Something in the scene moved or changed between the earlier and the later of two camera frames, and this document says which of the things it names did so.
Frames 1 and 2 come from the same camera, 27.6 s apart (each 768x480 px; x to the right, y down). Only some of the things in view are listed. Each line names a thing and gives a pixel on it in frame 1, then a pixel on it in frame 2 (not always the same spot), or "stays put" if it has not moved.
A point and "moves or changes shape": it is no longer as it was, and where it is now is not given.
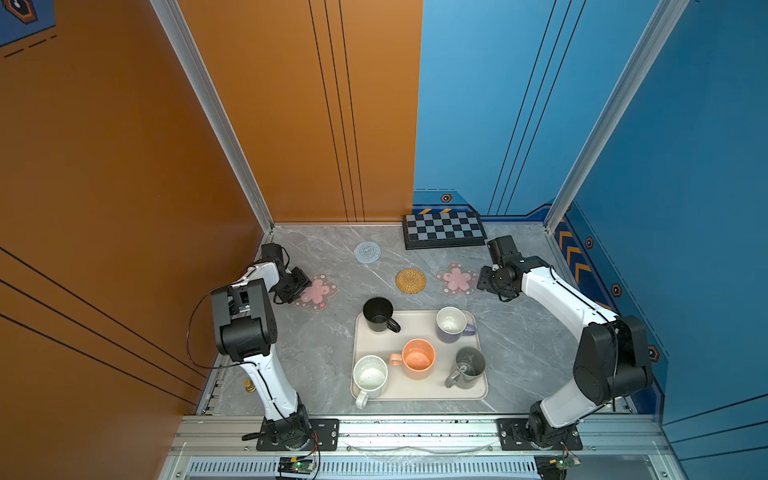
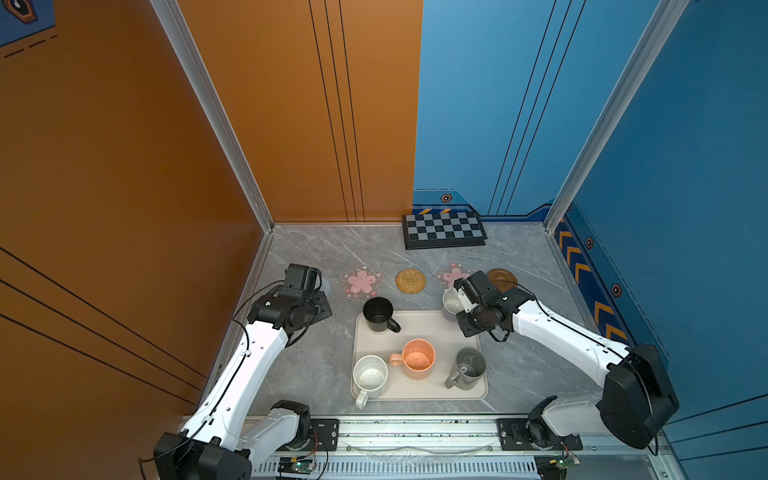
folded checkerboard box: [446, 230] stays put
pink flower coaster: [457, 280] stays put
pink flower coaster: [317, 293] moves or changes shape
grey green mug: [470, 364] stays put
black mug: [378, 313] stays put
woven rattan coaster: [410, 280] stays put
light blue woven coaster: [367, 252] -> [326, 286]
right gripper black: [482, 283] -> [464, 326]
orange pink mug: [417, 359] stays put
